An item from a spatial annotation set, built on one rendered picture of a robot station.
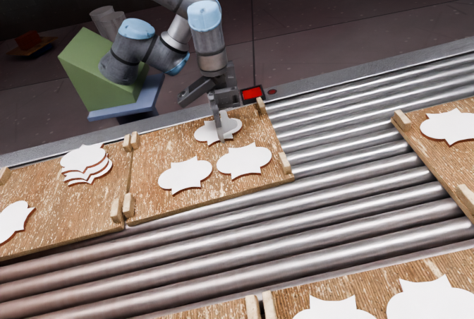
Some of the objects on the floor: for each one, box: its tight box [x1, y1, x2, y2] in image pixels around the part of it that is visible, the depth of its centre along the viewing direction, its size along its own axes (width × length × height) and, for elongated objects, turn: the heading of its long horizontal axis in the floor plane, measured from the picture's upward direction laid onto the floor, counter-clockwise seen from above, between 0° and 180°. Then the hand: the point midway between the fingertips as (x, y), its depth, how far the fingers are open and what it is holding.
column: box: [87, 73, 165, 125], centre depth 178 cm, size 38×38×87 cm
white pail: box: [99, 11, 126, 42], centre depth 437 cm, size 30×30×37 cm
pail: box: [90, 6, 115, 40], centre depth 468 cm, size 30×30×37 cm
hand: (218, 130), depth 105 cm, fingers open, 11 cm apart
